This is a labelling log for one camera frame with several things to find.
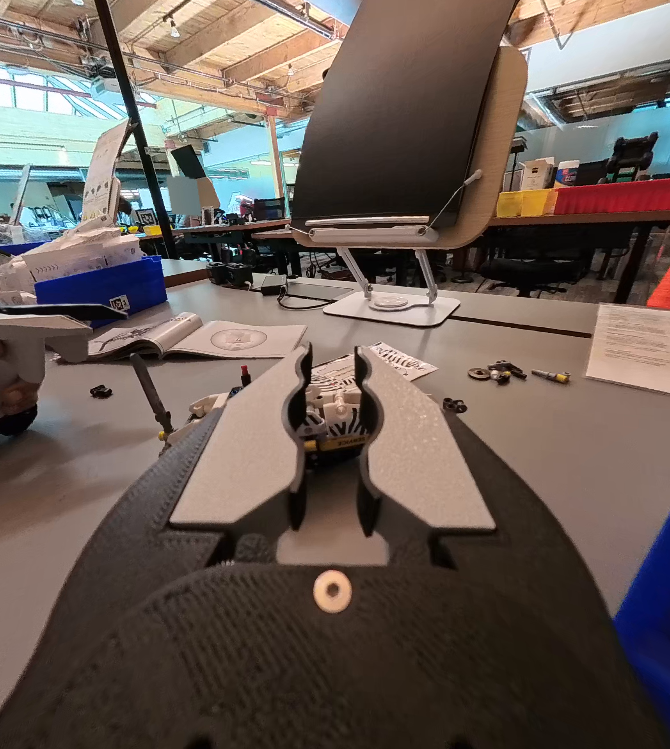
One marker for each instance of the red plastic bin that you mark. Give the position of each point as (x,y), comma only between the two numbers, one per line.
(621,198)

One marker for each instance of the wooden metal reading stand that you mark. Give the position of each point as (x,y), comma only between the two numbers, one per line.
(504,146)

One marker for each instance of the white black lego model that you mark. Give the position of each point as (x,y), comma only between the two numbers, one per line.
(335,409)

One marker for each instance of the small black lego piece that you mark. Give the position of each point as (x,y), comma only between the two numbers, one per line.
(100,391)

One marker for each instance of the grey yellow lego axle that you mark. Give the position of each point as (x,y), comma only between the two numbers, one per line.
(551,375)

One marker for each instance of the black office chair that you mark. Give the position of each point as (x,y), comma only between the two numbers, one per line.
(534,269)

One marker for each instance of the black charger block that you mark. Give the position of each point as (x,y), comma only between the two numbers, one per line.
(218,272)
(240,274)

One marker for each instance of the grey round lego disc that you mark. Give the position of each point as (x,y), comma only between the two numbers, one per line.
(477,374)

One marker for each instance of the white wipes canister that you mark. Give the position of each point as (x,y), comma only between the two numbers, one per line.
(567,174)

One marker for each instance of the printed paper sheet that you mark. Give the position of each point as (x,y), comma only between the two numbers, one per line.
(651,351)

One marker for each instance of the yellow plastic bin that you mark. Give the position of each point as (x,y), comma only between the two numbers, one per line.
(539,202)
(510,203)

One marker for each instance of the white cardboard box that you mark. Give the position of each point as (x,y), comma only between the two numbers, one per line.
(537,174)

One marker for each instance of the black white marker tag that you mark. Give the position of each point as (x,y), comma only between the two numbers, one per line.
(146,216)

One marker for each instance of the wooden table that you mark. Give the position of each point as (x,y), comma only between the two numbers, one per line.
(604,221)

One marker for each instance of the striped sticker sheet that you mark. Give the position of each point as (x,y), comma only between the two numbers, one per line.
(402,363)

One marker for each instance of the dark table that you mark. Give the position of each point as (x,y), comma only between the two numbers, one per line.
(223,228)

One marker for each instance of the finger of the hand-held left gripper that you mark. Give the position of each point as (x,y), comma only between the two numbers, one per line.
(42,326)

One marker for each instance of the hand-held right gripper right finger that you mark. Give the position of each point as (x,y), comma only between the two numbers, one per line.
(428,468)

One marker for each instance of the pile of paper bags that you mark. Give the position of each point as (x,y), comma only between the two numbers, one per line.
(77,251)

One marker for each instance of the black metal pole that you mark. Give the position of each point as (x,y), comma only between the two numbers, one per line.
(136,129)

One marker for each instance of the black lego connector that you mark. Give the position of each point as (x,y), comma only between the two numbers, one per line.
(455,405)

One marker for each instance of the black machine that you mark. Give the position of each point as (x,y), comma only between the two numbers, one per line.
(633,155)

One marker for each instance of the standing printed cardboard sheet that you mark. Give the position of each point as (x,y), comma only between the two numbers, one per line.
(103,169)

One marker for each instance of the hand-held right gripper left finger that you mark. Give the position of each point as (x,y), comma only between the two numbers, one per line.
(235,468)

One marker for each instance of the black yellow lego piece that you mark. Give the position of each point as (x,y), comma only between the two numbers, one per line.
(504,370)

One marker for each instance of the black power adapter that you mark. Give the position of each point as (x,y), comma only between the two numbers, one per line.
(275,285)

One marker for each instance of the open instruction booklet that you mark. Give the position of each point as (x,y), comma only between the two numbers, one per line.
(241,339)

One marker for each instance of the black flat panel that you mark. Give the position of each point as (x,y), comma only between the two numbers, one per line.
(405,117)

